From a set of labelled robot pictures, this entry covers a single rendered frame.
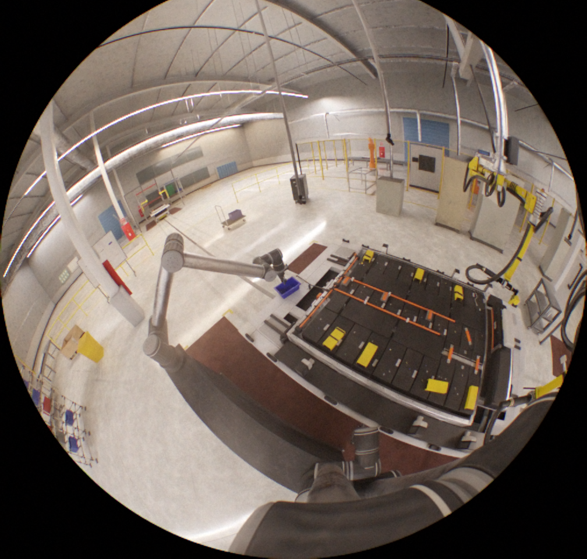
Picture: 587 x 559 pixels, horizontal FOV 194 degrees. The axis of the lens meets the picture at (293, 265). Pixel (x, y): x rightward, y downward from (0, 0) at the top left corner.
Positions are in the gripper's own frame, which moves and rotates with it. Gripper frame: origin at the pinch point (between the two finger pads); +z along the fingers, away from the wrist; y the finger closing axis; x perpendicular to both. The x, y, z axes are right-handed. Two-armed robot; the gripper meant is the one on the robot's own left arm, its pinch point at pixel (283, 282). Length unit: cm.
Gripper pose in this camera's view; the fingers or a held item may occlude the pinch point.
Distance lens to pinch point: 175.5
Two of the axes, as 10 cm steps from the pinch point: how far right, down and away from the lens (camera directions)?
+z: 1.7, 7.6, 6.3
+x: 8.0, -4.8, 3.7
